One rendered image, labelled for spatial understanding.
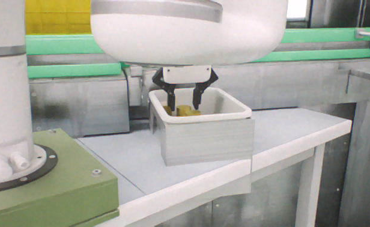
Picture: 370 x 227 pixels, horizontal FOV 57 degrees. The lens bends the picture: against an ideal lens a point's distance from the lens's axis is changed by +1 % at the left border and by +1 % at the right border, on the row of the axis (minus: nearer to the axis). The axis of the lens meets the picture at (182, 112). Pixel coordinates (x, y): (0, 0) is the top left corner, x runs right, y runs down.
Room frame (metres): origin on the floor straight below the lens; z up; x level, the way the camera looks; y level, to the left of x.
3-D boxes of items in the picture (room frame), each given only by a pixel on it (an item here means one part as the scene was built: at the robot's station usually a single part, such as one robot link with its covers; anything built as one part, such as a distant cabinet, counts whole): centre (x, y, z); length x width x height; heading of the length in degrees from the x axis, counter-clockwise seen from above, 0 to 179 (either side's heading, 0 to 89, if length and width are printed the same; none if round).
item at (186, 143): (0.71, -0.02, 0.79); 0.27 x 0.17 x 0.08; 13
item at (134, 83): (0.77, 0.11, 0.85); 0.09 x 0.04 x 0.07; 13
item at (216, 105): (0.68, -0.03, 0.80); 0.22 x 0.17 x 0.09; 13
